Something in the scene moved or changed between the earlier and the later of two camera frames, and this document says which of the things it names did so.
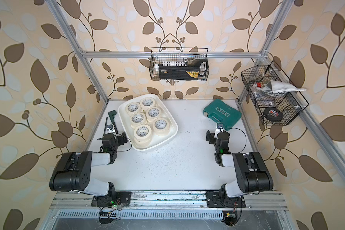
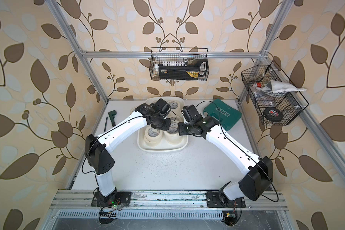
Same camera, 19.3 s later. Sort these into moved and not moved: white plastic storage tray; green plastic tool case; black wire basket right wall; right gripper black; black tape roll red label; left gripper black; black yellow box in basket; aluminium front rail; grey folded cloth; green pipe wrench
Moved: white plastic storage tray; right gripper black; left gripper black
Not moved: aluminium front rail; green pipe wrench; green plastic tool case; black wire basket right wall; black yellow box in basket; black tape roll red label; grey folded cloth
